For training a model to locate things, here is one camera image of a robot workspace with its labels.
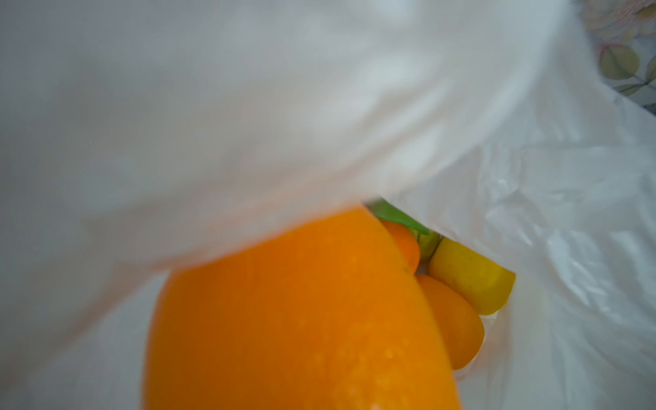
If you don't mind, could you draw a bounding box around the green leaf in bag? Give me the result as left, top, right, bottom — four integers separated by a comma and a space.
367, 199, 431, 235

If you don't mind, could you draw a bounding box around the orange fruit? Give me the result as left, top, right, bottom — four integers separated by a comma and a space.
143, 207, 461, 409
381, 220, 420, 273
415, 275, 485, 371

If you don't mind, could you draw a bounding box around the translucent white plastic bag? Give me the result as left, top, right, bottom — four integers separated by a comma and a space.
1, 1, 655, 409

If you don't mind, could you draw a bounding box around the yellow fruit in bag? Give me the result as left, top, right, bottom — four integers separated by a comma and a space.
428, 238, 516, 316

